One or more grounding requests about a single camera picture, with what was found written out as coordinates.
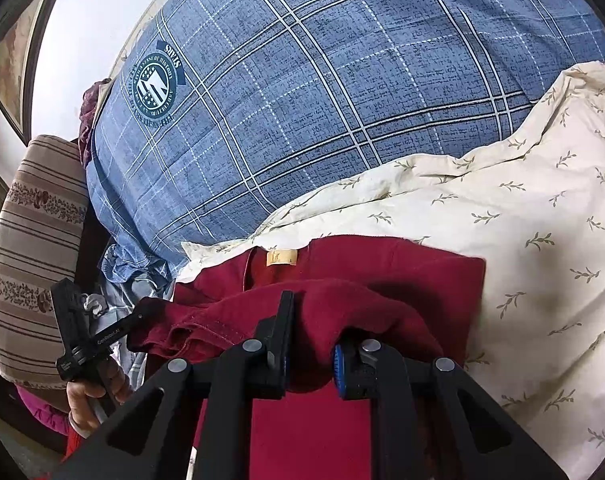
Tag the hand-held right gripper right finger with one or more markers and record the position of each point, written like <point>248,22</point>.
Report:
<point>338,367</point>

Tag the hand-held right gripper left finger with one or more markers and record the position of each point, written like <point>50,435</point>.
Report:
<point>277,350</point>

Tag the dark red knit sweater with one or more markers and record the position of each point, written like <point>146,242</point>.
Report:
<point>332,270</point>

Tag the person's left forearm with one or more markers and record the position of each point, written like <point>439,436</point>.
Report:
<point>42,407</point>

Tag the person's left hand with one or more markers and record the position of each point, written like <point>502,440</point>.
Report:
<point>85,400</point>

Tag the light blue striped cloth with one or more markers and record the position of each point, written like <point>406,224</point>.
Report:
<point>132,285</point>

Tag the striped floral cushion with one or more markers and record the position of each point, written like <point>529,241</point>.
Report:
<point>37,240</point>

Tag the maroon cloth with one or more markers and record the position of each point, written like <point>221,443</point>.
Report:
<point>88,125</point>

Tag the cream leaf-print bed sheet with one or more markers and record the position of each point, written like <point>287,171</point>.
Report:
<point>532,220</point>

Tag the framed wall picture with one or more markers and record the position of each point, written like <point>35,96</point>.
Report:
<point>17,55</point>

